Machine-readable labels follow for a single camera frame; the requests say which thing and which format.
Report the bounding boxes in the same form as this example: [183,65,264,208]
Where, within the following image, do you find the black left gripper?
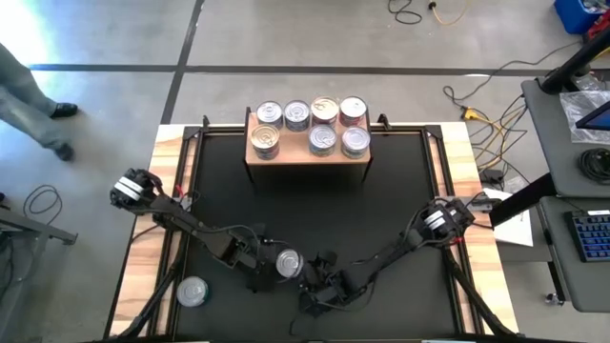
[242,254,286,294]

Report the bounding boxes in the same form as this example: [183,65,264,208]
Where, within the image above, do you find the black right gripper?
[298,264,356,316]

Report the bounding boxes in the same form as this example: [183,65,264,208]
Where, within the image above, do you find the teal chunk light tuna can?
[250,123,281,154]
[274,248,305,279]

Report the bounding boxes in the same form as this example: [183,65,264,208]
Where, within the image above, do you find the silver top tin can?
[175,274,211,308]
[255,99,285,128]

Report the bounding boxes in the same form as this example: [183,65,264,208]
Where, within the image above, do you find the Wild Planet gold lid can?
[310,95,340,126]

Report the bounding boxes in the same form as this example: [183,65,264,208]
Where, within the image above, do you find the wooden shelf black legs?
[243,105,373,183]

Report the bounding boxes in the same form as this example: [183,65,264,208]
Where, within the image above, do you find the black table mat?
[173,131,458,340]

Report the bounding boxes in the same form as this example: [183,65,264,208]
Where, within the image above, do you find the white paper sheet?
[493,188,535,248]

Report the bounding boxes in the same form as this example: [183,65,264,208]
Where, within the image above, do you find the grey metal stand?
[0,190,79,306]

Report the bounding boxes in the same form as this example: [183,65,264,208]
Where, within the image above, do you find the grey side desk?
[537,194,610,314]
[520,71,610,199]

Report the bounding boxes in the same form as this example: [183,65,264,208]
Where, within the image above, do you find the backlit keyboard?
[563,209,610,263]

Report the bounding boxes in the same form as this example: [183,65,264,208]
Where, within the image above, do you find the person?
[0,42,80,163]

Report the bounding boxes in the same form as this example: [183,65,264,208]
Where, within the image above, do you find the clear plastic bag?
[559,89,610,147]

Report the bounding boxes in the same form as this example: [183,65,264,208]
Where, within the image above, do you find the blue tablet screen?
[575,99,610,131]

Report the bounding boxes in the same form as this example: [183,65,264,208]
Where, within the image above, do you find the blue plastic bin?
[552,0,604,35]

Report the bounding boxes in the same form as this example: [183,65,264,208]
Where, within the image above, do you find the black table frame rail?
[102,113,514,343]

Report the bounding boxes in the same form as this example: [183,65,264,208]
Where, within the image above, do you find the silver mounting bracket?
[469,195,497,213]

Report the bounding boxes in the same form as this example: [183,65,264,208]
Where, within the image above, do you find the black floor cable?
[22,184,63,225]
[441,40,581,169]
[386,0,424,26]

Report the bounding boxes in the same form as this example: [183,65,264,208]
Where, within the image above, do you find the yellow cord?
[430,0,472,27]

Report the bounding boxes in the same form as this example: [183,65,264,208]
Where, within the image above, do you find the coiled black cable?
[578,147,610,186]

